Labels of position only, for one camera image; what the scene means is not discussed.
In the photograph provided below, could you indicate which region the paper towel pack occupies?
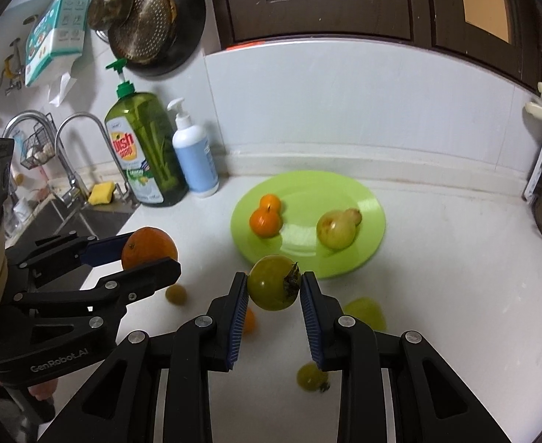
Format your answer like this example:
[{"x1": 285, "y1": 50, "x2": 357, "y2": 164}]
[{"x1": 24, "y1": 0, "x2": 92, "y2": 88}]

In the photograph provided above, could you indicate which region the green tomato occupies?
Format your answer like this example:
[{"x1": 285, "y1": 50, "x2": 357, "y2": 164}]
[
  {"x1": 296, "y1": 362, "x2": 331, "y2": 393},
  {"x1": 247, "y1": 255, "x2": 301, "y2": 312}
]

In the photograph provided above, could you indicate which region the green guava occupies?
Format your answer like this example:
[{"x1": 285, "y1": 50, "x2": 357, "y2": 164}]
[{"x1": 343, "y1": 298, "x2": 386, "y2": 332}]

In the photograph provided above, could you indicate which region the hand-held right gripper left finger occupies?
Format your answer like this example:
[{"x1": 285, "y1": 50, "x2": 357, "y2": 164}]
[{"x1": 38, "y1": 271, "x2": 249, "y2": 443}]

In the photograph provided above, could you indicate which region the brass colander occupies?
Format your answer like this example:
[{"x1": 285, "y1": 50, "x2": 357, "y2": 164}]
[{"x1": 109, "y1": 0, "x2": 179, "y2": 63}]

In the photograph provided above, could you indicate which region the green dish soap bottle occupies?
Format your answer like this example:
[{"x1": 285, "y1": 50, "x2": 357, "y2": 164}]
[{"x1": 104, "y1": 58, "x2": 189, "y2": 207}]

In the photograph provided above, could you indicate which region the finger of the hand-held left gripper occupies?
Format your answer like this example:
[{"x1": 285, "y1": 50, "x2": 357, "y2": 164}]
[
  {"x1": 13, "y1": 258, "x2": 182, "y2": 332},
  {"x1": 6, "y1": 234, "x2": 132, "y2": 272}
]

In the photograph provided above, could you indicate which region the yellow sponge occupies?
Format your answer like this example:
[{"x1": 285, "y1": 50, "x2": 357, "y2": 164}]
[{"x1": 89, "y1": 182, "x2": 116, "y2": 206}]

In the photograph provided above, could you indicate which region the dark wooden window frame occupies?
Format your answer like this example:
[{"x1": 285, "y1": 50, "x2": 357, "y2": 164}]
[{"x1": 206, "y1": 0, "x2": 542, "y2": 90}]

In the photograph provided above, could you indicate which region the medium tangerine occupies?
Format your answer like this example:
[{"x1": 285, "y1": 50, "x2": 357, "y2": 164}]
[
  {"x1": 249, "y1": 207, "x2": 284, "y2": 239},
  {"x1": 259, "y1": 194, "x2": 283, "y2": 215}
]

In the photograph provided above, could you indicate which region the black wire basket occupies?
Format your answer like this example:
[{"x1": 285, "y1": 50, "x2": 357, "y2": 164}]
[{"x1": 19, "y1": 124, "x2": 57, "y2": 169}]

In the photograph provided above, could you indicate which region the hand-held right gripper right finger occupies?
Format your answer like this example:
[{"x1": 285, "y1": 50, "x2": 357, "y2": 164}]
[{"x1": 299, "y1": 271, "x2": 514, "y2": 443}]

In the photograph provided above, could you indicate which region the black frying pan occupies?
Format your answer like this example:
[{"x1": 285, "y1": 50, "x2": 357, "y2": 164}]
[{"x1": 107, "y1": 0, "x2": 207, "y2": 77}]

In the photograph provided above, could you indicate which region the stainless steel sink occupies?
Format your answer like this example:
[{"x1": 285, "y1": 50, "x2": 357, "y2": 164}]
[{"x1": 3, "y1": 194, "x2": 135, "y2": 259}]

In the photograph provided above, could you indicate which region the white blue pump bottle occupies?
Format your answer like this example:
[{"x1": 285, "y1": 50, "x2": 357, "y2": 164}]
[{"x1": 167, "y1": 98, "x2": 220, "y2": 198}]

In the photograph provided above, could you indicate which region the large tangerine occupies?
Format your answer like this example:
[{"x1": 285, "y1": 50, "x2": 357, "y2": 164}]
[{"x1": 121, "y1": 226, "x2": 179, "y2": 271}]

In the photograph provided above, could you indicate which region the colourful wall hook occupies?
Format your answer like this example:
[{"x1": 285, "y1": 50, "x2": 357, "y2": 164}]
[
  {"x1": 0, "y1": 62, "x2": 23, "y2": 97},
  {"x1": 6, "y1": 39, "x2": 26, "y2": 79}
]

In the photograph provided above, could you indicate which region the brass ladle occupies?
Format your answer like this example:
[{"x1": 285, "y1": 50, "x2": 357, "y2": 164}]
[{"x1": 87, "y1": 0, "x2": 135, "y2": 33}]

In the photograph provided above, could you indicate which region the person's left hand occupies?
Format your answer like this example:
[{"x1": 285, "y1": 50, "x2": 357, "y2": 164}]
[{"x1": 27, "y1": 378, "x2": 62, "y2": 400}]

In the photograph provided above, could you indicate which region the thin gooseneck faucet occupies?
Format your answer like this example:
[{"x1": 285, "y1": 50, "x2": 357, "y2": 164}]
[{"x1": 54, "y1": 111, "x2": 140, "y2": 208}]

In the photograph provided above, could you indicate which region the large steel kitchen faucet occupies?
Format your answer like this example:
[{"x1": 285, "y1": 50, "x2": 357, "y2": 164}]
[{"x1": 2, "y1": 110, "x2": 89, "y2": 208}]

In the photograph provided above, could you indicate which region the green plate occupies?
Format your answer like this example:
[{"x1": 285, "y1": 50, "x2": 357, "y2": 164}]
[{"x1": 230, "y1": 171, "x2": 387, "y2": 280}]

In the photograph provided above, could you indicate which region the yellow spotted guava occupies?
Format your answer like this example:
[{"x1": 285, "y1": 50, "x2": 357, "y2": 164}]
[{"x1": 316, "y1": 210, "x2": 359, "y2": 250}]

